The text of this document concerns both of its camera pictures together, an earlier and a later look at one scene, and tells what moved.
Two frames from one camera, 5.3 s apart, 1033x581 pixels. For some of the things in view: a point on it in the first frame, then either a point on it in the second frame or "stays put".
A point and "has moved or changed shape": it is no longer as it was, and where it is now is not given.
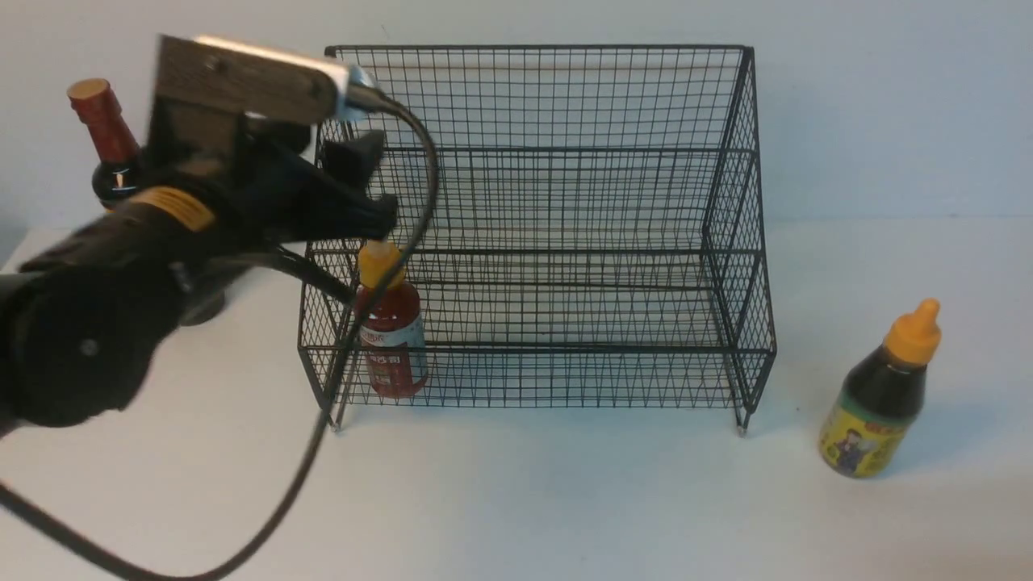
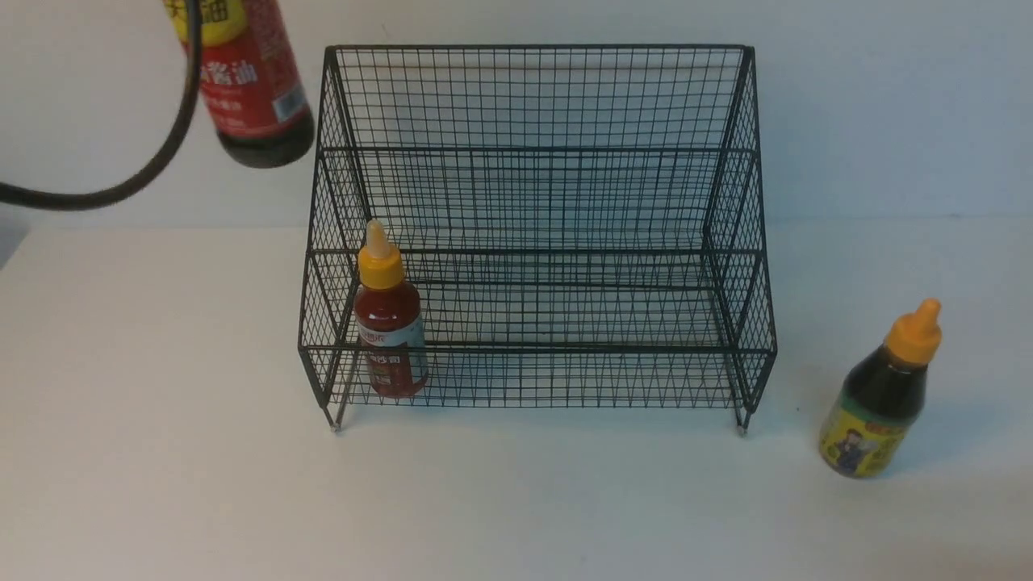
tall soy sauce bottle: [123, 169] has moved or changed shape
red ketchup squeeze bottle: [392, 353] stays put
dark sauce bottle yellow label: [881, 395] stays put
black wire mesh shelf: [576, 227] stays put
